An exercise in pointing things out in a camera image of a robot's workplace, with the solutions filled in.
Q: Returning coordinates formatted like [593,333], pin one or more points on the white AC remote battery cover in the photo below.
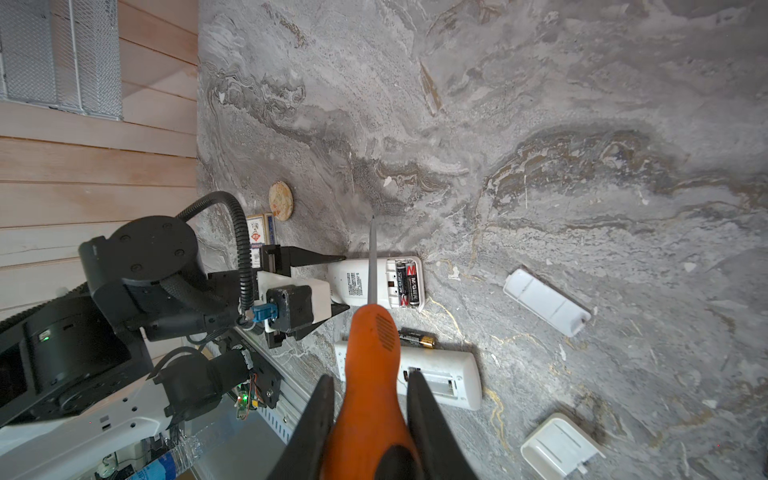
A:
[559,447]

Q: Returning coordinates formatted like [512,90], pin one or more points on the red black batteries in remote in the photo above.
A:
[407,284]

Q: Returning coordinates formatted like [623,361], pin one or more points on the blue white card box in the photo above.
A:
[261,232]

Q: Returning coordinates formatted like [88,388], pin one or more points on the orange handled screwdriver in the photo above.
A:
[370,439]

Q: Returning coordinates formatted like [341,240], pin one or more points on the round wooden coaster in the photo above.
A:
[281,201]

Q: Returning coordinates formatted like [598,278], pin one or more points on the white TV remote control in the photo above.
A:
[444,375]

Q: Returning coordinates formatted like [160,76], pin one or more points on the white wire mesh shelf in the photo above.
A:
[63,55]

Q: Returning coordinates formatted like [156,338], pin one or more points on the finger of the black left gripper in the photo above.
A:
[282,259]
[276,338]

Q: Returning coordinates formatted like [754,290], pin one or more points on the white air conditioner remote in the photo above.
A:
[349,282]

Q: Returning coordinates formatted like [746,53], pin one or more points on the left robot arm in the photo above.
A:
[153,338]

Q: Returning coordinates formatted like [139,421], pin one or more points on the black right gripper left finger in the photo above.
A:
[303,456]

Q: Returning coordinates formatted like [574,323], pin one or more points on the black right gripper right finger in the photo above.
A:
[439,453]

